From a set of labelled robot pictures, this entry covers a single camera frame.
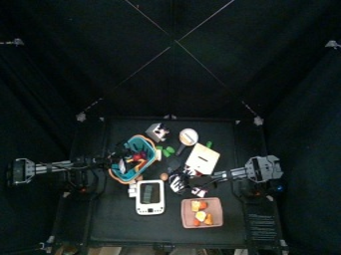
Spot orange toy food strip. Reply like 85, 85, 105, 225
133, 159, 150, 171

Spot teal basket orange rim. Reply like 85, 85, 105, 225
109, 133, 161, 185

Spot white toy tablet dark screen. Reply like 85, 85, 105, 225
136, 179, 168, 216

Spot pink plastic tray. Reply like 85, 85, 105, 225
180, 196, 225, 230

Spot cow print toy carton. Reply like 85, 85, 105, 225
145, 122, 172, 143

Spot white printed label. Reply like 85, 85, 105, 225
247, 213, 280, 243

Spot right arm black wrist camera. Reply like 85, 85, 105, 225
166, 154, 185, 173

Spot thin diagonal cord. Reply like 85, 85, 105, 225
124, 0, 264, 122
81, 0, 236, 115

